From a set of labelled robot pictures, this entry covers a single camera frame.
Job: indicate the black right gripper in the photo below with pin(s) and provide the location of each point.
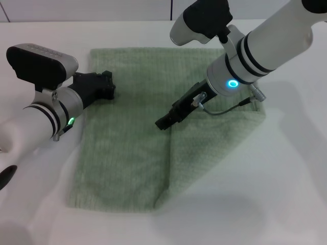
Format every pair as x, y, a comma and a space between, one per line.
190, 102

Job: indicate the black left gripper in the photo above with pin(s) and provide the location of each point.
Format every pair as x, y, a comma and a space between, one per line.
88, 85

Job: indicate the green terry towel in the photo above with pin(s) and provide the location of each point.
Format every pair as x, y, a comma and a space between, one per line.
127, 153

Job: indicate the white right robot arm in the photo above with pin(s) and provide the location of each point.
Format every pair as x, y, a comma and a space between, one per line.
276, 40

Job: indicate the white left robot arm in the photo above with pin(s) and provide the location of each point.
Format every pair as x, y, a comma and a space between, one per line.
35, 120

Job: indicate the black rounded robot part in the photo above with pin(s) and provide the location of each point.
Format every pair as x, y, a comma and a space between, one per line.
7, 176

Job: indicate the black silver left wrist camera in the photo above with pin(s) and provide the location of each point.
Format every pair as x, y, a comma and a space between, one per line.
38, 61

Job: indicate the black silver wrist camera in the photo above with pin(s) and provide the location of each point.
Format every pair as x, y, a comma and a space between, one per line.
38, 61
204, 18

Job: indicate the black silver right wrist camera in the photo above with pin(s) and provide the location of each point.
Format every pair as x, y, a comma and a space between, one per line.
204, 18

